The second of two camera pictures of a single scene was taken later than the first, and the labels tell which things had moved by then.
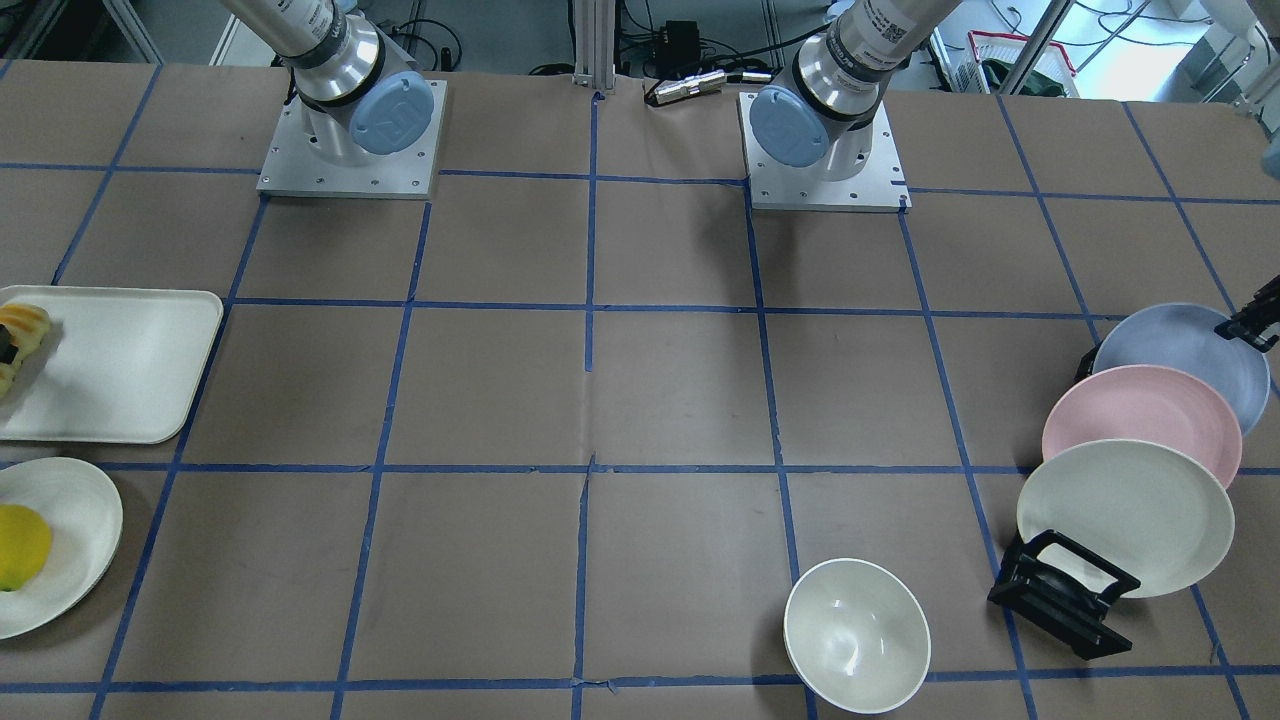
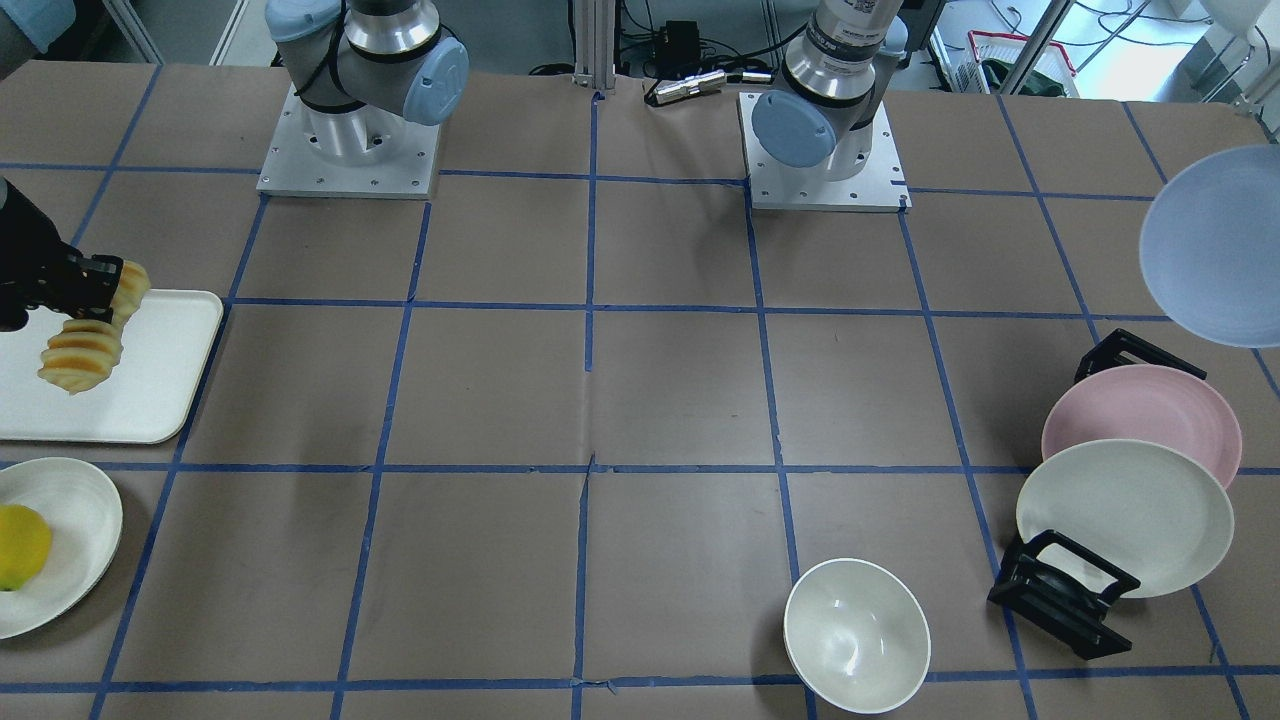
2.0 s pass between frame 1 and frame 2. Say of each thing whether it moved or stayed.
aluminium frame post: stayed
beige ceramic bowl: stayed
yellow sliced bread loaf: moved
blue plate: moved
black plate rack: stayed
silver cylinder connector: stayed
